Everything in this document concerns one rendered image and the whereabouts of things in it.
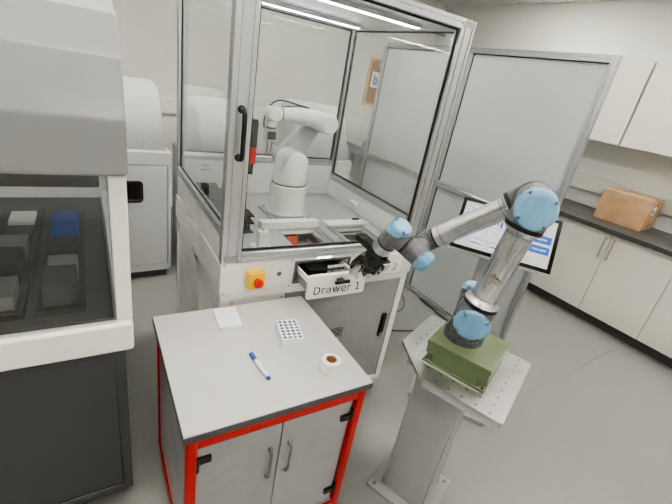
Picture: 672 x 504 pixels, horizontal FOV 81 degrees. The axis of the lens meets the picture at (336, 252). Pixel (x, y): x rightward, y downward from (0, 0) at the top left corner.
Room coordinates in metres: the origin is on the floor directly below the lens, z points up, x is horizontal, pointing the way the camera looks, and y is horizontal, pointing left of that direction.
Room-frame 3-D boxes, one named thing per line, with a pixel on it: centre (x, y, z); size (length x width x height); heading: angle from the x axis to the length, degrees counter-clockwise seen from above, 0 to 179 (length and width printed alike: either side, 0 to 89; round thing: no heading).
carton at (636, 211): (3.70, -2.58, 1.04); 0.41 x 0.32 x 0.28; 37
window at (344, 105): (1.67, 0.02, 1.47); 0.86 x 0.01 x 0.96; 124
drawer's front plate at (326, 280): (1.52, -0.03, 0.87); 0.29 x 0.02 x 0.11; 124
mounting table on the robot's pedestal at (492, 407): (1.30, -0.56, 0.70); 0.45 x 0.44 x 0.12; 57
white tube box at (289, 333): (1.24, 0.12, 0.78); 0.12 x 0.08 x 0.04; 24
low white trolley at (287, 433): (1.14, 0.21, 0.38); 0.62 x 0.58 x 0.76; 124
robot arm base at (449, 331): (1.31, -0.54, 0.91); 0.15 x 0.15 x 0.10
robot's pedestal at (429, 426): (1.31, -0.54, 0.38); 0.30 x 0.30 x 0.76; 57
